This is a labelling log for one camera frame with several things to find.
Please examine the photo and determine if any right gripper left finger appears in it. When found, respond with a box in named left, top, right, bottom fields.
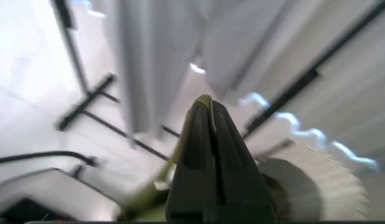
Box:
left=165, top=100, right=218, bottom=223

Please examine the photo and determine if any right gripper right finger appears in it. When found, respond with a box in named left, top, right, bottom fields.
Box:
left=211, top=100, right=277, bottom=223

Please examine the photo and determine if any green garment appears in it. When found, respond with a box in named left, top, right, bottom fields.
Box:
left=119, top=94, right=213, bottom=222

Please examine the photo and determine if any white laundry basket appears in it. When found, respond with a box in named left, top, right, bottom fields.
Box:
left=256, top=139, right=371, bottom=222

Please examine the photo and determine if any black clothes rack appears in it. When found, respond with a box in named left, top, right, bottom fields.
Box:
left=50, top=0, right=385, bottom=162

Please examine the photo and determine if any black cable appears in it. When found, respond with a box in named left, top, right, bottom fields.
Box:
left=0, top=150, right=98, bottom=168

